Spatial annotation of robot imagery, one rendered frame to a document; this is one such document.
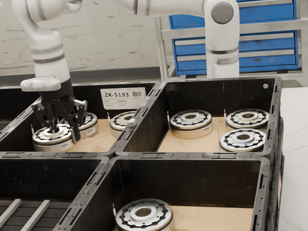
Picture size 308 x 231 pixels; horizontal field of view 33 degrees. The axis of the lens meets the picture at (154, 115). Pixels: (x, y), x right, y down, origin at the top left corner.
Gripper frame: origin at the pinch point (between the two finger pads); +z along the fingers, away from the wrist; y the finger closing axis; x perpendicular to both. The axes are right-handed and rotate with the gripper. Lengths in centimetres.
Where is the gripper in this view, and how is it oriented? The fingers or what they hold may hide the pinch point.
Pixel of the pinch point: (66, 135)
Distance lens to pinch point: 125.9
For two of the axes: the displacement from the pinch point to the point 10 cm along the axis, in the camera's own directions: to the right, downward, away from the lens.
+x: -2.7, 4.1, -8.7
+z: 1.3, 9.1, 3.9
